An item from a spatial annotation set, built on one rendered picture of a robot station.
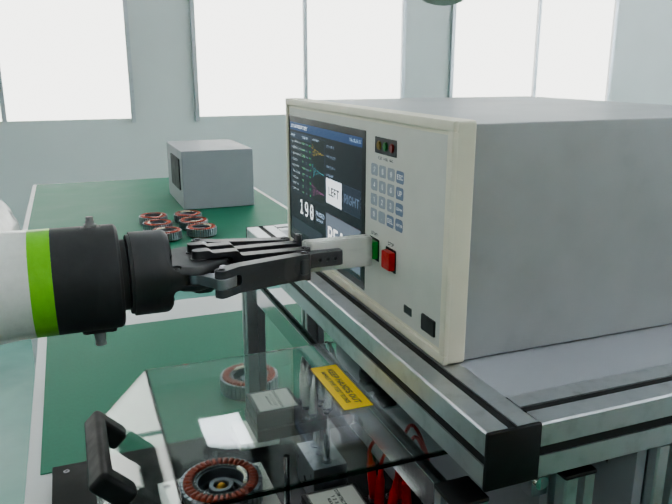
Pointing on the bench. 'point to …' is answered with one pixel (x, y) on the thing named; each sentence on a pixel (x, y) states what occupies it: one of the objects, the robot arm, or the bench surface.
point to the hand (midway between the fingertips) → (337, 252)
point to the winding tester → (508, 217)
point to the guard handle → (99, 478)
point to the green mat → (128, 369)
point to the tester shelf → (509, 389)
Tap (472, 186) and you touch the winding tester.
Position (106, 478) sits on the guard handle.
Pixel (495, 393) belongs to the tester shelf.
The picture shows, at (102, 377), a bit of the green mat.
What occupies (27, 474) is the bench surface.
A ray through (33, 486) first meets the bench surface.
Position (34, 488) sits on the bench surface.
